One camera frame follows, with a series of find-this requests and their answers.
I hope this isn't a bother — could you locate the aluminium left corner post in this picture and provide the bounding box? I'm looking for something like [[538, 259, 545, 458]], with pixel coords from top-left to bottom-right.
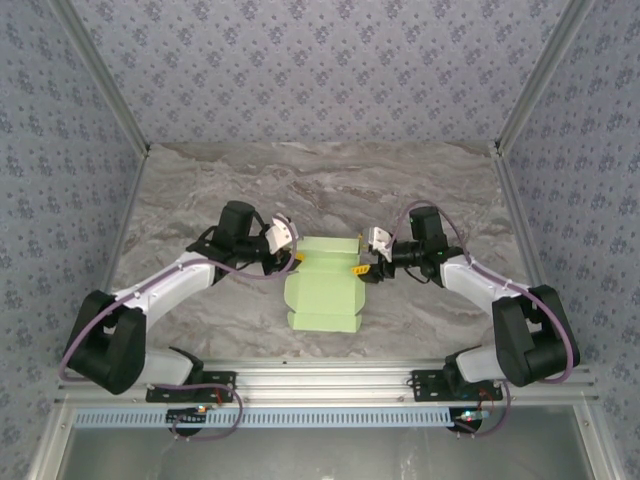
[[49, 0, 152, 155]]

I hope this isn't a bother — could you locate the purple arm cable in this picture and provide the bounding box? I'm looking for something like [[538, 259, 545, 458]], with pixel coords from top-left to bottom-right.
[[391, 199, 581, 385], [58, 227, 296, 384]]

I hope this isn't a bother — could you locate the aluminium left side rail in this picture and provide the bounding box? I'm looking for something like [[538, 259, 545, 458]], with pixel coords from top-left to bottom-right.
[[94, 144, 152, 296]]

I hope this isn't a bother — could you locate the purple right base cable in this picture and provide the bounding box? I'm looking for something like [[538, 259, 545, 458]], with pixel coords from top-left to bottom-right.
[[457, 377, 511, 440]]

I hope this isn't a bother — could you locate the control board with led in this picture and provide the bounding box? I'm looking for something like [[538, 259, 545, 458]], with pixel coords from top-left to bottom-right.
[[451, 407, 494, 432], [166, 404, 210, 427]]

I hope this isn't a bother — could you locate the aluminium right corner post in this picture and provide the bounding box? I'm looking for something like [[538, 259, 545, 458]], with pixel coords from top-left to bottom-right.
[[492, 0, 599, 156]]

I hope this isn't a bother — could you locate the green paper box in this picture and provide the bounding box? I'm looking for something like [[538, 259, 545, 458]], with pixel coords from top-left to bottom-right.
[[282, 235, 367, 335]]

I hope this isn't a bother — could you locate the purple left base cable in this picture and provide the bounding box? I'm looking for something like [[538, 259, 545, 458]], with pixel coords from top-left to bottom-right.
[[148, 379, 245, 445]]

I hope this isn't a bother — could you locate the light blue slotted cable duct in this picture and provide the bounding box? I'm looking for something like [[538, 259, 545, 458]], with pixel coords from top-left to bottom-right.
[[72, 407, 484, 430]]

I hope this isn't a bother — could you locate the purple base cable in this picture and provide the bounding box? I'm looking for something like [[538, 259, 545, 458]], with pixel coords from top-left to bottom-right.
[[457, 377, 511, 440], [148, 379, 245, 445]]

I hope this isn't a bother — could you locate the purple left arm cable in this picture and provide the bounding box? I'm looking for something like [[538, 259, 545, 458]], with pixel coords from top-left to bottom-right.
[[58, 227, 296, 384]]

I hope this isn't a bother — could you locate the aluminium cross rail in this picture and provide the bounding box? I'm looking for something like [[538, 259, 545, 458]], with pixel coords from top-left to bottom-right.
[[55, 357, 600, 405]]

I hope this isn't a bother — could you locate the grey metal panel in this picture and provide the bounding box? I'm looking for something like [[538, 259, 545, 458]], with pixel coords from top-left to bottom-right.
[[29, 403, 624, 480]]

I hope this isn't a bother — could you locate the right control board with LED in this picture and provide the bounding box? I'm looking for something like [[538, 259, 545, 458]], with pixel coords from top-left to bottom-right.
[[451, 407, 494, 432]]

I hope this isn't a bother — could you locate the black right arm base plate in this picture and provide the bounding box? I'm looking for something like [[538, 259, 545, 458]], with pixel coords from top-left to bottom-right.
[[410, 368, 504, 403]]

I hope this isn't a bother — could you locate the left control board with LED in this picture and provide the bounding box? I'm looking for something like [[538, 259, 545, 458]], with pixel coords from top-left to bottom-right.
[[166, 404, 210, 427]]

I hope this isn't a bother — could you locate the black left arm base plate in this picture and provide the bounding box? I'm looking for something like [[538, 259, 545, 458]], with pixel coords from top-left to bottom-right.
[[145, 369, 237, 403]]

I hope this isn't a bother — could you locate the aluminium corner post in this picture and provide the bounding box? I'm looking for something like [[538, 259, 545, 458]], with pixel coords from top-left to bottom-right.
[[492, 0, 599, 156], [49, 0, 152, 155]]

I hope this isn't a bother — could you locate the aluminium right side rail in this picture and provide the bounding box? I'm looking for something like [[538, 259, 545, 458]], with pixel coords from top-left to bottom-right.
[[492, 144, 574, 369]]

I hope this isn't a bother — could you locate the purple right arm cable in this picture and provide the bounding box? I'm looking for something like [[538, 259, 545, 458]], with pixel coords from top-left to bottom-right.
[[391, 199, 581, 385]]

